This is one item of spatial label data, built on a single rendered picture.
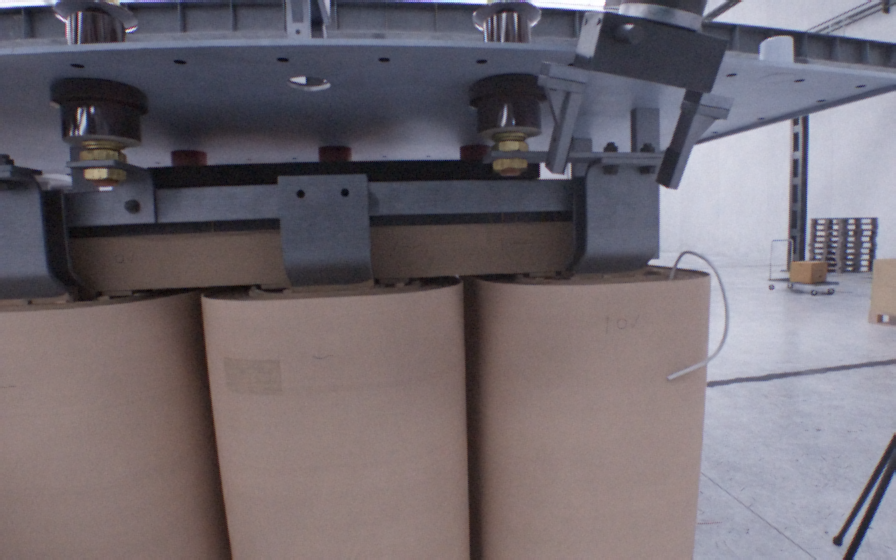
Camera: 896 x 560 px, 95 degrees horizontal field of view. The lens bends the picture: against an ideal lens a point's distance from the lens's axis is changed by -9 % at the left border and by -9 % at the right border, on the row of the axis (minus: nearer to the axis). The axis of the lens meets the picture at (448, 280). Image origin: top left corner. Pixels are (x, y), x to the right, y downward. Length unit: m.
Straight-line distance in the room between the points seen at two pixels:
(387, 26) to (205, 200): 8.63
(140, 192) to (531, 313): 0.60
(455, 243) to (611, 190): 0.26
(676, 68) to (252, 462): 0.70
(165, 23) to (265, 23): 1.76
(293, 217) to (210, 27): 9.13
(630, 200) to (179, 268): 0.71
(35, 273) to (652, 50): 0.80
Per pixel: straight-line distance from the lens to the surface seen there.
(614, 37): 0.46
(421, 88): 0.67
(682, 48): 0.50
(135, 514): 0.83
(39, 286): 0.82
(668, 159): 0.55
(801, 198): 13.32
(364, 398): 0.64
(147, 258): 0.82
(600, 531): 0.83
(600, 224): 0.71
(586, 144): 1.08
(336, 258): 0.64
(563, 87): 0.46
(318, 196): 0.64
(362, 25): 9.28
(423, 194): 0.69
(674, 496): 0.87
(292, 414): 0.66
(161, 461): 0.81
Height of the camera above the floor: 1.16
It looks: 6 degrees down
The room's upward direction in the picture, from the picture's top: 2 degrees counter-clockwise
